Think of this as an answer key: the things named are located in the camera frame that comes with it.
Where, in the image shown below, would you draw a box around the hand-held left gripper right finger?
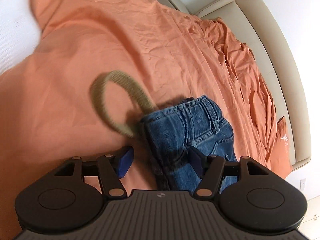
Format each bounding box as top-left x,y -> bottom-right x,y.
189,146 -> 269,197

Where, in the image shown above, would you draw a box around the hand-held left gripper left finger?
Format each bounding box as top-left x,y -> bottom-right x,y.
54,145 -> 133,197

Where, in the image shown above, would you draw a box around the blue denim pants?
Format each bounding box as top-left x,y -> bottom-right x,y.
139,95 -> 240,193

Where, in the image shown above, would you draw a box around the olive webbing belt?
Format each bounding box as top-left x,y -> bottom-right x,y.
89,70 -> 159,138

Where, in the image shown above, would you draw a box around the orange embroidered pillow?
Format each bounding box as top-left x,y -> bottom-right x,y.
274,116 -> 294,173

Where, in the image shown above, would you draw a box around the orange duvet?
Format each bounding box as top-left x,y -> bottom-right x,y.
0,0 -> 285,240

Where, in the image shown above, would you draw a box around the beige padded bed headboard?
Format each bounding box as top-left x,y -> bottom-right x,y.
195,0 -> 312,172

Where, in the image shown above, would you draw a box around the white bed sheet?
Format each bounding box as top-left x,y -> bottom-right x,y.
0,0 -> 44,78

